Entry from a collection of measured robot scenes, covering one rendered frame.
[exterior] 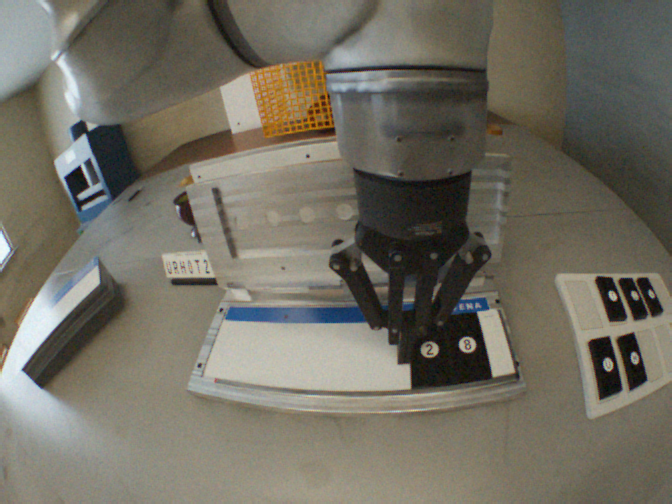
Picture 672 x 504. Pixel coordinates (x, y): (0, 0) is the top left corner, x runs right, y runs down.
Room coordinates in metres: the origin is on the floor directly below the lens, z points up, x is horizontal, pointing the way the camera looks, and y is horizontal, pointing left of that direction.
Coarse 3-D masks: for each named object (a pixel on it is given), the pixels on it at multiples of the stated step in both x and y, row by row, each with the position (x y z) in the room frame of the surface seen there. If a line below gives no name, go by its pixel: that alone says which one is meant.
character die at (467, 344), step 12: (456, 324) 0.17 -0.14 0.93; (468, 324) 0.17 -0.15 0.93; (480, 324) 0.16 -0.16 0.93; (456, 336) 0.15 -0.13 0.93; (468, 336) 0.15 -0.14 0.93; (480, 336) 0.14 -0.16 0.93; (456, 348) 0.14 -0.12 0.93; (468, 348) 0.13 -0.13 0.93; (480, 348) 0.13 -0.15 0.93; (456, 360) 0.12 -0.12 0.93; (468, 360) 0.12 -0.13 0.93; (480, 360) 0.11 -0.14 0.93; (456, 372) 0.11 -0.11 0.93; (468, 372) 0.10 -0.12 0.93; (480, 372) 0.09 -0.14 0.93; (456, 384) 0.09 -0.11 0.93
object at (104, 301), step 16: (96, 256) 0.44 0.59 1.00; (80, 272) 0.39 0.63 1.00; (96, 288) 0.33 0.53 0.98; (112, 288) 0.38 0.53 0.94; (48, 304) 0.29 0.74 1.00; (80, 304) 0.29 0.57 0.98; (96, 304) 0.32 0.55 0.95; (112, 304) 0.34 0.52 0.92; (32, 320) 0.24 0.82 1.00; (64, 320) 0.25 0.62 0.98; (80, 320) 0.27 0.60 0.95; (96, 320) 0.30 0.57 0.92; (48, 336) 0.20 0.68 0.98; (64, 336) 0.23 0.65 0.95; (80, 336) 0.25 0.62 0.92; (48, 352) 0.17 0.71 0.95; (64, 352) 0.20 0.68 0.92; (32, 368) 0.11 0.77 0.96; (48, 368) 0.14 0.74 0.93
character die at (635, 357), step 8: (624, 336) 0.03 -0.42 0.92; (632, 336) 0.02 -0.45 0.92; (624, 344) 0.02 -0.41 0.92; (632, 344) 0.00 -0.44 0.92; (624, 352) 0.00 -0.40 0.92; (632, 352) -0.01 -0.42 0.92; (640, 352) -0.02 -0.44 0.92; (624, 360) -0.01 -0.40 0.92; (632, 360) -0.02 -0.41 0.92; (640, 360) -0.03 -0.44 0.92; (624, 368) -0.02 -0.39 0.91; (632, 368) -0.03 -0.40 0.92; (640, 368) -0.04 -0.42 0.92; (632, 376) -0.04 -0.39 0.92; (640, 376) -0.05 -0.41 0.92; (632, 384) -0.05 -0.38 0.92; (640, 384) -0.07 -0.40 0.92
